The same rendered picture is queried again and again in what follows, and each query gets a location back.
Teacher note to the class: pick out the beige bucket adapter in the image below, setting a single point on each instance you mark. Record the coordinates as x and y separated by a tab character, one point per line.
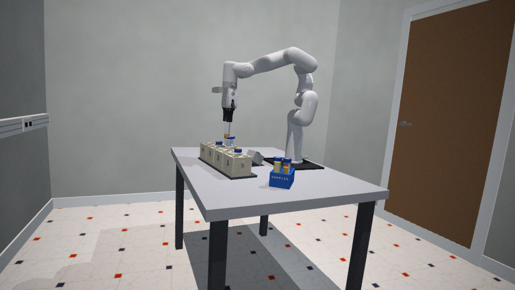
236	166
203	149
219	154
211	152

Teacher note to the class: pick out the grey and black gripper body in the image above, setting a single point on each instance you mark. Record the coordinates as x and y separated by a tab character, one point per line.
227	96

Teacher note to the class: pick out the blue tube rack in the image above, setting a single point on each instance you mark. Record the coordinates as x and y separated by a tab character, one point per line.
280	180

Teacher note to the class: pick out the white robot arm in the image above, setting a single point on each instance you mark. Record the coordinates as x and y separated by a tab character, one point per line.
304	65

